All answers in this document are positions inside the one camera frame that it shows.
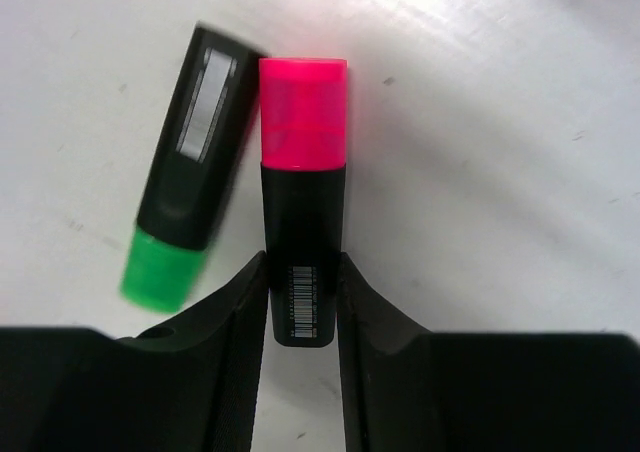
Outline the green black highlighter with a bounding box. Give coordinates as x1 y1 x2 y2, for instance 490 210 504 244
120 24 264 313

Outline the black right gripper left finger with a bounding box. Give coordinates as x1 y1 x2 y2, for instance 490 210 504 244
1 253 268 451

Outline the pink black highlighter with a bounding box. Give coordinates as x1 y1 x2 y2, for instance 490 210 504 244
259 58 348 348

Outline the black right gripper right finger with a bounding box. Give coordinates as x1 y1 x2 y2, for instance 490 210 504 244
337 256 639 451

